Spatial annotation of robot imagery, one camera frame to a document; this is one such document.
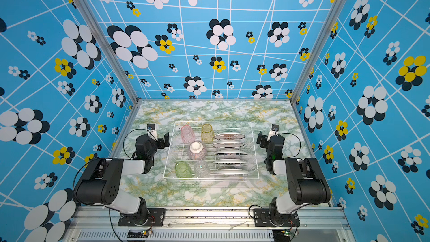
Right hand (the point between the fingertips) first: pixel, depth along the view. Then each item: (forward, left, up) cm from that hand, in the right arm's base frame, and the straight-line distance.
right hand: (271, 133), depth 93 cm
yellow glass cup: (+1, +37, -3) cm, 37 cm away
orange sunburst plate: (0, +24, -3) cm, 24 cm away
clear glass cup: (-22, +37, +3) cm, 44 cm away
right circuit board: (-46, +3, -9) cm, 47 cm away
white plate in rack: (-18, +24, +3) cm, 30 cm away
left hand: (0, +63, +2) cm, 63 cm away
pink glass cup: (-3, +47, +3) cm, 47 cm away
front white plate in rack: (-23, +23, +2) cm, 33 cm away
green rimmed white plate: (-7, +25, 0) cm, 26 cm away
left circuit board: (-47, +62, -8) cm, 78 cm away
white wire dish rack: (-7, +34, -7) cm, 35 cm away
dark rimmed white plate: (-9, +23, -7) cm, 26 cm away
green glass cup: (-21, +47, 0) cm, 52 cm away
